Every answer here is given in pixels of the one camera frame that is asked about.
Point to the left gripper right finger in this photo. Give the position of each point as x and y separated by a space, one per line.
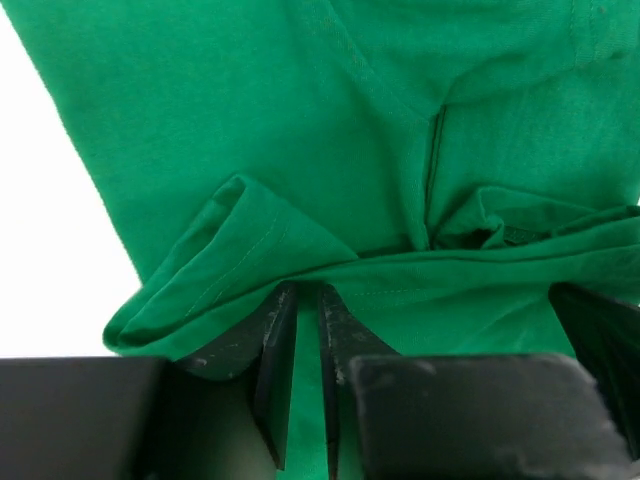
490 416

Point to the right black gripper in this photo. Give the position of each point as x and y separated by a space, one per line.
604 334

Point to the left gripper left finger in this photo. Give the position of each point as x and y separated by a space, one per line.
221 412

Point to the green t shirt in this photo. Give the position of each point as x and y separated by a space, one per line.
441 163

